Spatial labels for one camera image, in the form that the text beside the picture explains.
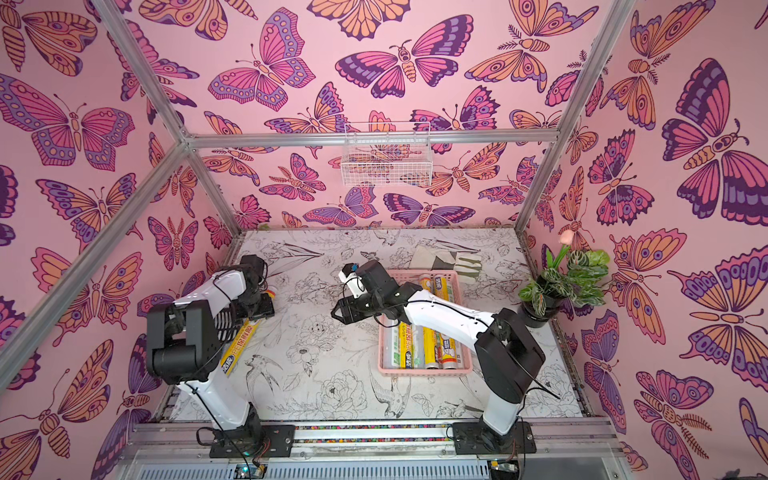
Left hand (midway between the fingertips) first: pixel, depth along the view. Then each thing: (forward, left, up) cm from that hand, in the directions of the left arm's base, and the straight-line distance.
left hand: (261, 314), depth 94 cm
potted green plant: (-1, -87, +23) cm, 90 cm away
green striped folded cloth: (+26, -58, -3) cm, 64 cm away
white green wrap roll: (-11, -61, +2) cm, 62 cm away
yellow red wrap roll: (-12, -57, +5) cm, 58 cm away
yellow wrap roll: (-11, -45, +1) cm, 47 cm away
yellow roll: (-7, +2, 0) cm, 7 cm away
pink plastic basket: (-16, -51, +4) cm, 53 cm away
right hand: (-7, -26, +12) cm, 29 cm away
